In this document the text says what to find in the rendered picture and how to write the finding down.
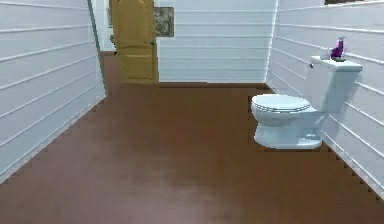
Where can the white toilet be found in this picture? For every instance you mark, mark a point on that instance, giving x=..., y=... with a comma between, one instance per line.
x=283, y=110

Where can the tan wooden room door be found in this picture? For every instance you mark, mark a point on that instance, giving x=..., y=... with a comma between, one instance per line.
x=135, y=40

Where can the mottled brown framed picture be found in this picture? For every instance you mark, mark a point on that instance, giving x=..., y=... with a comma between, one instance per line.
x=164, y=21

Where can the small white cup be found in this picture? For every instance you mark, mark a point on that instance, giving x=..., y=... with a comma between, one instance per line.
x=325, y=54

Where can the purple spray bottle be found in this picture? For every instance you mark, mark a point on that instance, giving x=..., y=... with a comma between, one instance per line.
x=338, y=50

